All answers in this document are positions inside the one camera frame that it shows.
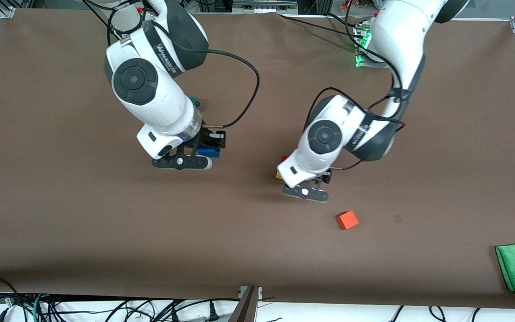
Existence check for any orange wooden block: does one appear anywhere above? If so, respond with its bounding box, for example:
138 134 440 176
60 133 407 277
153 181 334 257
336 210 359 231

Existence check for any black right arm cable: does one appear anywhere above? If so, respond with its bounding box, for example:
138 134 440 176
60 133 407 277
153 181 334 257
150 20 261 129

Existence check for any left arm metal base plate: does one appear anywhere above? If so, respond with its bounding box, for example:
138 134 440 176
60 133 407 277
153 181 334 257
354 22 390 68

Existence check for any aluminium frame post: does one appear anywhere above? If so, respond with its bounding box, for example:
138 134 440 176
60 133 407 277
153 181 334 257
228 286 263 322

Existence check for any silver metal rail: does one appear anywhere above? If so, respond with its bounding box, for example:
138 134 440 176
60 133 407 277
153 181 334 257
232 0 299 14

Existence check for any black cable across table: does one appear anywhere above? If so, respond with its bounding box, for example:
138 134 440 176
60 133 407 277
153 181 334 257
278 13 362 39

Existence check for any teal cable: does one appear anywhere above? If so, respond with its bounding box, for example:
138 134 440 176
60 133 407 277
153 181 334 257
32 294 44 322

